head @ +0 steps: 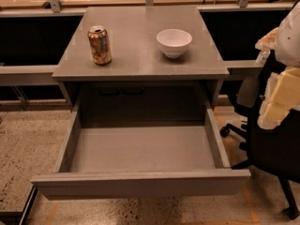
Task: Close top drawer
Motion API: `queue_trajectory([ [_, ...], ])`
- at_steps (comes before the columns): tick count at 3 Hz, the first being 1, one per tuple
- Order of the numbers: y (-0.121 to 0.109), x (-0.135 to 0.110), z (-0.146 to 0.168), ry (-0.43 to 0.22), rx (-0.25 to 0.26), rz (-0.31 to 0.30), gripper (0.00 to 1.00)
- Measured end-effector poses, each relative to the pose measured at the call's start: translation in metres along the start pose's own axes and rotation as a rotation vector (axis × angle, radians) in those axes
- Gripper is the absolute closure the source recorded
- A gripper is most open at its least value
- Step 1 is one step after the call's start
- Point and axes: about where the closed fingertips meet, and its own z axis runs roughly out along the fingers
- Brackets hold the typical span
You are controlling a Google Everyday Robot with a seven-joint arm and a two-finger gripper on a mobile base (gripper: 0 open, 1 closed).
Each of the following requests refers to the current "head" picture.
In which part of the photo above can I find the grey top drawer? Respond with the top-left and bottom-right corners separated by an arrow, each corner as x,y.
30,87 -> 252,202

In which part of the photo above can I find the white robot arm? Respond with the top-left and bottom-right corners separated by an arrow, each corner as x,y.
255,2 -> 300,129

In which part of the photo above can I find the grey drawer cabinet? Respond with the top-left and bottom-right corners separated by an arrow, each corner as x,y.
52,7 -> 229,117

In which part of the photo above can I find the clear plastic bottle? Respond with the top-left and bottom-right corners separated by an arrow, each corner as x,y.
255,51 -> 270,67

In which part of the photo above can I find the black office chair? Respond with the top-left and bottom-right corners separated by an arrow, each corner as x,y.
220,53 -> 300,219

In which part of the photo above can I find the white ceramic bowl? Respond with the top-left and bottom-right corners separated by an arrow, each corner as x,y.
157,29 -> 192,58

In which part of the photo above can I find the gold soda can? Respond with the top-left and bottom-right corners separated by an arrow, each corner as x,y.
87,25 -> 113,66

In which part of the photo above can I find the black metal stand base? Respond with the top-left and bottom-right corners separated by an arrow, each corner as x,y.
0,186 -> 39,225

